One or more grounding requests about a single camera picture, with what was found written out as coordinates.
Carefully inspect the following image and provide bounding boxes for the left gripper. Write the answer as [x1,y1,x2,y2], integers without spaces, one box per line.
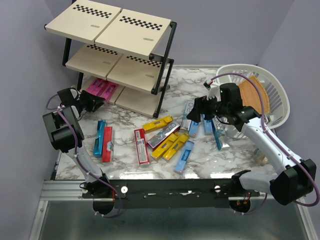
[74,89,105,112]

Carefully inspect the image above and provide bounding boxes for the pink toothpaste box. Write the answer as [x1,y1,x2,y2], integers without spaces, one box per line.
[101,82,119,104]
[85,78,102,95]
[92,79,109,97]

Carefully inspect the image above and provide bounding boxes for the yellow toothpaste box middle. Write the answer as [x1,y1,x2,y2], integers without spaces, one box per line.
[151,133,181,161]

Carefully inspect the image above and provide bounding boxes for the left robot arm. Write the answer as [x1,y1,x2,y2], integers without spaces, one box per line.
[42,87,113,198]

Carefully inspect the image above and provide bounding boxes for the silver R&O box upper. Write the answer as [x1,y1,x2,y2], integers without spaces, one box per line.
[180,100,194,134]

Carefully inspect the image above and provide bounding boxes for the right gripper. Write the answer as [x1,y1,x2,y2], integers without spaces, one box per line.
[186,92,230,123]

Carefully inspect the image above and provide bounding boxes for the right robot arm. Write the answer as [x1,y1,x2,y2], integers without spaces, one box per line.
[187,83,320,206]

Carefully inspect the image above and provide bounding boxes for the yellow toothpaste box upper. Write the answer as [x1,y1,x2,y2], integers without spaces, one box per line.
[142,115,174,134]

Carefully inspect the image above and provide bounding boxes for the black mounting rail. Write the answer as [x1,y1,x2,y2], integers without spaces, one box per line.
[82,178,261,211]

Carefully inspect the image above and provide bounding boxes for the white plastic dish basket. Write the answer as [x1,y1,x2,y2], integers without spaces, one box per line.
[216,64,290,139]

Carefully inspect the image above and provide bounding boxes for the light blue toothpaste box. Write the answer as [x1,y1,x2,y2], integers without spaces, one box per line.
[188,121,199,138]
[174,140,194,174]
[203,119,214,136]

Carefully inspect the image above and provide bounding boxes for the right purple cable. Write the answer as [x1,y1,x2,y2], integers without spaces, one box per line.
[211,72,318,216]

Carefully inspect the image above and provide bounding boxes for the pink toothpaste box back side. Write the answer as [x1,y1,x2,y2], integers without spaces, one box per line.
[101,82,119,104]

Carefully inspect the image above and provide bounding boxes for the blue metallic toothpaste box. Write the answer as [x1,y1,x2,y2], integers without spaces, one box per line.
[93,120,107,158]

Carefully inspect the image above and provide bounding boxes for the silver blue R&O box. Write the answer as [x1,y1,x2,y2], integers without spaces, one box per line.
[211,116,230,151]

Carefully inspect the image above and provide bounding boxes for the beige three-tier shelf rack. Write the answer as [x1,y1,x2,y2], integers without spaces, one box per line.
[44,0,177,118]

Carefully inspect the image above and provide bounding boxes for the beige paper cup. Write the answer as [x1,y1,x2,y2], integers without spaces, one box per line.
[253,148,268,166]

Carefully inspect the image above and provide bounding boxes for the red R&O toothpaste box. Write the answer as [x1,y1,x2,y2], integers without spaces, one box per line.
[101,126,115,165]

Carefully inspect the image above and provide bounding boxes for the woven wicker fan tray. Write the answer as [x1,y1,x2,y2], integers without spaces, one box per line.
[238,75,270,114]

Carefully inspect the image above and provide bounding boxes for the yellow toothpaste box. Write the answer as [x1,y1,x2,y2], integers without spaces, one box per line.
[142,115,174,134]
[163,133,190,162]
[151,133,181,161]

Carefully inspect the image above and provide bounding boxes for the yellow toothpaste box lower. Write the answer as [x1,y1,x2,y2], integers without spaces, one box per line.
[163,133,190,162]

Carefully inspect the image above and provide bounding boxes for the silver red R&O box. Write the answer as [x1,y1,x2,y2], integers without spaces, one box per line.
[147,120,181,150]

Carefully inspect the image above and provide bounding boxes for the red toothpaste box barcode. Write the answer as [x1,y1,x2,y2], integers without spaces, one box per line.
[134,128,150,165]

